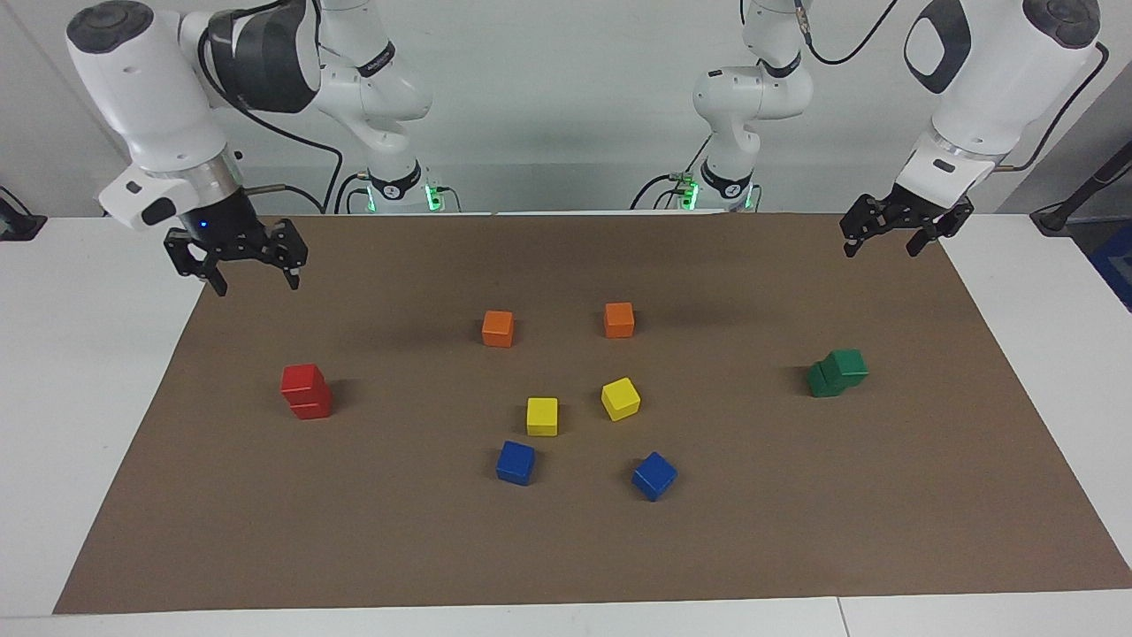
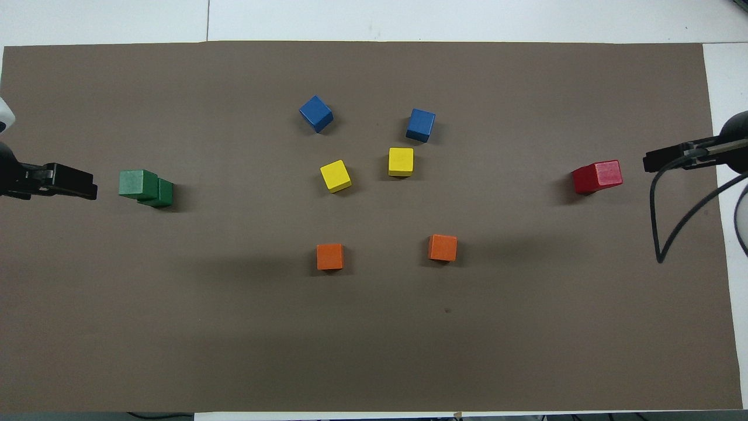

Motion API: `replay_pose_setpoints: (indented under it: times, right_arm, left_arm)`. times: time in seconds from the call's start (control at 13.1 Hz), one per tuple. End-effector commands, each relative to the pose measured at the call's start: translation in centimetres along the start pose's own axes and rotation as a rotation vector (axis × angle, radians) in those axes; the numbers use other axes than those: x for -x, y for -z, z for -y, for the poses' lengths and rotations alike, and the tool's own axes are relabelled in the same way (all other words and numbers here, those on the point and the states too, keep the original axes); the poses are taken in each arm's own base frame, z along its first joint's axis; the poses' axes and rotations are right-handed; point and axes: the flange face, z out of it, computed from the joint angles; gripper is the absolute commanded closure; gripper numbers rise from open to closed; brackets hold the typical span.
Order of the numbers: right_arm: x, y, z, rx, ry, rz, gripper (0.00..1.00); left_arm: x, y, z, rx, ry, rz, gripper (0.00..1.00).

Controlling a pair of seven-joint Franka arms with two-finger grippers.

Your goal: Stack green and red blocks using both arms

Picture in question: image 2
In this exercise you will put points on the blue wooden cube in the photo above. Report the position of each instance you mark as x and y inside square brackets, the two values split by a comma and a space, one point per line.
[316, 113]
[421, 125]

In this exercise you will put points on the red wooden cube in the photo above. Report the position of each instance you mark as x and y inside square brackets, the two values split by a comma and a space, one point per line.
[608, 173]
[582, 181]

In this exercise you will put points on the orange wooden cube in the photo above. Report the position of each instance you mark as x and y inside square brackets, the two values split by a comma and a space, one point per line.
[442, 248]
[330, 256]

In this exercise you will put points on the green wooden cube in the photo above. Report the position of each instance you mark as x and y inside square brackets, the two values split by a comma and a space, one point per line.
[165, 193]
[137, 182]

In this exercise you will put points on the brown paper table mat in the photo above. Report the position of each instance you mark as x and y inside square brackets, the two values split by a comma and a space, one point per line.
[374, 351]

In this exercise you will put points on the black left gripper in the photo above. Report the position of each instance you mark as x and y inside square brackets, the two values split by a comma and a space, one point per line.
[10, 175]

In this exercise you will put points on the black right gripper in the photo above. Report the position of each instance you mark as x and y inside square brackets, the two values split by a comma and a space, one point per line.
[737, 126]

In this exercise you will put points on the yellow wooden cube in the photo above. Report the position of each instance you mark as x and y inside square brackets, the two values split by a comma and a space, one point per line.
[401, 162]
[335, 176]

